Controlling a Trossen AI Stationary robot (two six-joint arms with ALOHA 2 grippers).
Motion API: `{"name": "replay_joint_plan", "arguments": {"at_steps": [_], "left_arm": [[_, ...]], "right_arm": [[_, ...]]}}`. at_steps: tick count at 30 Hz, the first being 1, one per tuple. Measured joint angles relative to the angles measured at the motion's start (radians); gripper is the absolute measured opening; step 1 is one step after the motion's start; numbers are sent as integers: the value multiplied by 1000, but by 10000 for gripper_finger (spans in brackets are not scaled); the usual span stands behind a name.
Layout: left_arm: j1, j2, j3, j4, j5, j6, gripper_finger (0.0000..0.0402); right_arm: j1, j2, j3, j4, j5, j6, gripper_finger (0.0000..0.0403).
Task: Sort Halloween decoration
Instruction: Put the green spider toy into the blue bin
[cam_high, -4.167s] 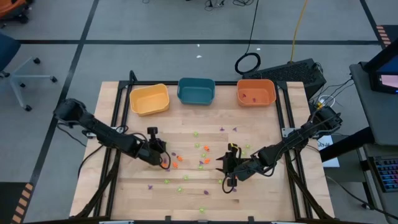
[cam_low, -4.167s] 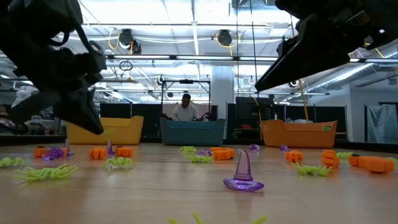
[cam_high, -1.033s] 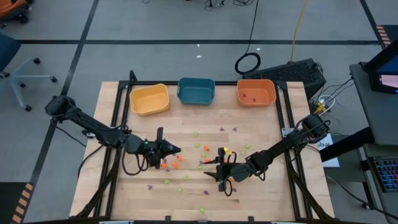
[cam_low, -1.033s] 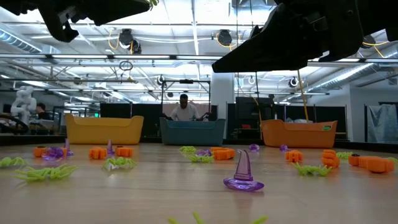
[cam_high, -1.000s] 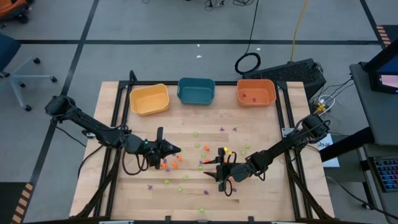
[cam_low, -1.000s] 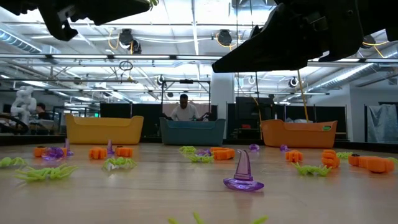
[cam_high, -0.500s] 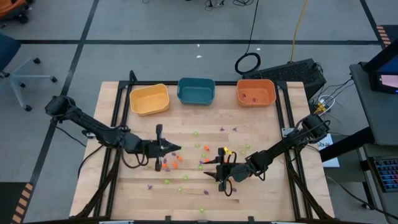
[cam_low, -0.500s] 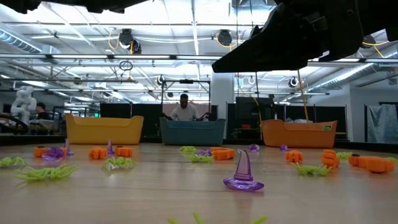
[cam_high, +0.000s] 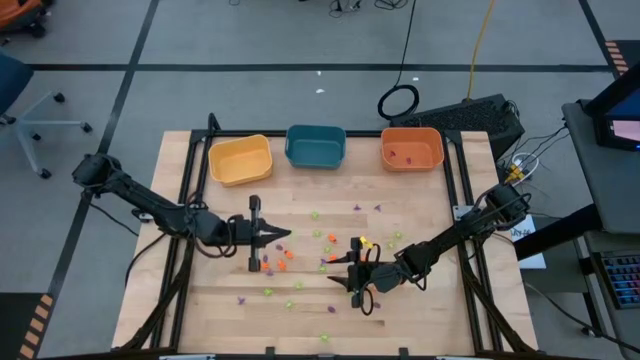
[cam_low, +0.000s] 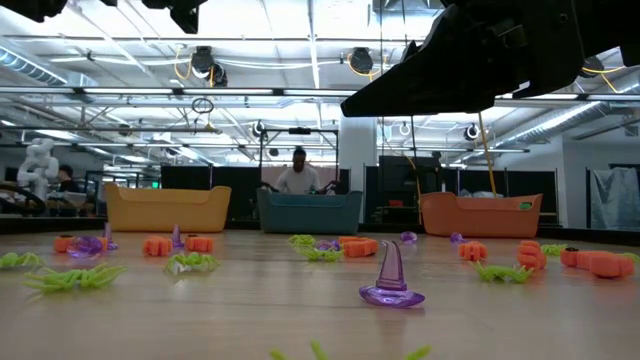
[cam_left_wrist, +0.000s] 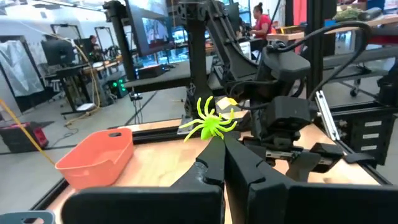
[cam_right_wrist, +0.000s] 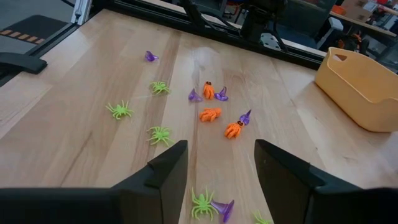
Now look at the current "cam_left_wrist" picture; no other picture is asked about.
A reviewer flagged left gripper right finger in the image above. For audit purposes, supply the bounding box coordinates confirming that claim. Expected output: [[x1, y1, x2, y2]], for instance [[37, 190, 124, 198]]
[[223, 133, 292, 224]]

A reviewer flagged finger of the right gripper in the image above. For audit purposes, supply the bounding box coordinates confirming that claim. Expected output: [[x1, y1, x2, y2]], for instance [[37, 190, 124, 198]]
[[285, 151, 322, 184]]

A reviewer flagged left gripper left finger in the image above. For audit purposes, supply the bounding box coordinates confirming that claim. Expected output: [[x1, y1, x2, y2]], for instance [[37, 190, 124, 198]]
[[170, 136, 226, 189]]

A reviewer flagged green plastic spider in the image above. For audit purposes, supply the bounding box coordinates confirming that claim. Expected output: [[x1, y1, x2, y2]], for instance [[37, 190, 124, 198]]
[[178, 95, 239, 143]]

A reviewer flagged black labelled control box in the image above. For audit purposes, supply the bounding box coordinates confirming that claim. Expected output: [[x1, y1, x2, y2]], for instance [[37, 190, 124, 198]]
[[329, 105, 398, 167]]

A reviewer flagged wooden workbench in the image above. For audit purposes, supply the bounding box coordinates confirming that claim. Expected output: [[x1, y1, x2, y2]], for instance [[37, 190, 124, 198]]
[[266, 14, 398, 43]]

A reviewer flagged orange plastic bin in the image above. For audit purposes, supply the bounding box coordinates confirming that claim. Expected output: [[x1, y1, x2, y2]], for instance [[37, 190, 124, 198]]
[[55, 128, 135, 190]]

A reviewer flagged person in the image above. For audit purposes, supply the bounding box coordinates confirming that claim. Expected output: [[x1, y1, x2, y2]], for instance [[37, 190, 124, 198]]
[[88, 34, 103, 62], [248, 2, 274, 41]]

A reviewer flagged computer with green lights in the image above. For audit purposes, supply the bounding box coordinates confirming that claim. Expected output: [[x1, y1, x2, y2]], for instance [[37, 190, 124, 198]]
[[106, 77, 129, 100]]

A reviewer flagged black monitor screen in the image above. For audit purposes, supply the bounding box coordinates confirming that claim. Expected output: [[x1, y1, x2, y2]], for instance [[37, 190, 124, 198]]
[[125, 0, 183, 58]]

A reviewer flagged black office desk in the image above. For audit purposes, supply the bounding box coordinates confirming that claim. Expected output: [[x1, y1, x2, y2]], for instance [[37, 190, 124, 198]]
[[43, 58, 124, 116]]

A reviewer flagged red and black toolbox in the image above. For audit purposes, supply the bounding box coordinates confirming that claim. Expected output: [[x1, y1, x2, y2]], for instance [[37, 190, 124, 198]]
[[0, 121, 50, 154]]

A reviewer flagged black computer monitor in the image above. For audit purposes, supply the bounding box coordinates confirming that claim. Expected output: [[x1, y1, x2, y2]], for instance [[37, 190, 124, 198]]
[[41, 39, 76, 67]]

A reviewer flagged teal plastic bin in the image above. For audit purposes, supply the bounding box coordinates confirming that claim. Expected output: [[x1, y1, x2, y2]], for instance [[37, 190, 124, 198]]
[[0, 210, 56, 224]]

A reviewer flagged grey tarp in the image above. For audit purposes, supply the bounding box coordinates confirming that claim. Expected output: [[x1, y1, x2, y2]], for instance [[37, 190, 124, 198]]
[[0, 39, 45, 98]]

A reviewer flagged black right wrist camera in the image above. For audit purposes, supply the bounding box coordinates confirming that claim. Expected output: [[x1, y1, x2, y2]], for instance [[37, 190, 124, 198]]
[[266, 95, 312, 138]]

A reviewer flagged silver metal bracket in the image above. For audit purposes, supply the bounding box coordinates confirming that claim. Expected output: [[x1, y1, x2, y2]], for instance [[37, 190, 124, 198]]
[[315, 90, 342, 141]]

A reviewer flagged yellow cable tag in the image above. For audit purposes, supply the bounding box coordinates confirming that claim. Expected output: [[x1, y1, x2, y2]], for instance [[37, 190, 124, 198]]
[[216, 96, 239, 111]]

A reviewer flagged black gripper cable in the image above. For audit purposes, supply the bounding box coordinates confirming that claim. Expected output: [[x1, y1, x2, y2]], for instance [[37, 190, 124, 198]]
[[269, 20, 373, 103]]

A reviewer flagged black monitor stand post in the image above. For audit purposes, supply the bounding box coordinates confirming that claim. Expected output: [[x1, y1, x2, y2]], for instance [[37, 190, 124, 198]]
[[102, 0, 137, 82]]

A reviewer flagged yellow power cable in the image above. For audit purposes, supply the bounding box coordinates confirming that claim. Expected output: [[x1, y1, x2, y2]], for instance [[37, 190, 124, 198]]
[[0, 98, 56, 166]]

